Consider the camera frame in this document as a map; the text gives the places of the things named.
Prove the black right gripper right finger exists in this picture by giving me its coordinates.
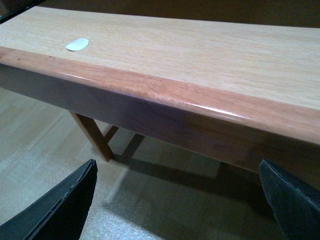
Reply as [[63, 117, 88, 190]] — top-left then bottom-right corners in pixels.
[[259, 159, 320, 240]]

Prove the white round desk grommet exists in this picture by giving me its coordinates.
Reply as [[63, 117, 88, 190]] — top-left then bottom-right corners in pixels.
[[65, 38, 89, 52]]

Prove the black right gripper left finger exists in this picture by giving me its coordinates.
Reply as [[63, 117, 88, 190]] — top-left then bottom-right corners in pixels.
[[0, 159, 98, 240]]

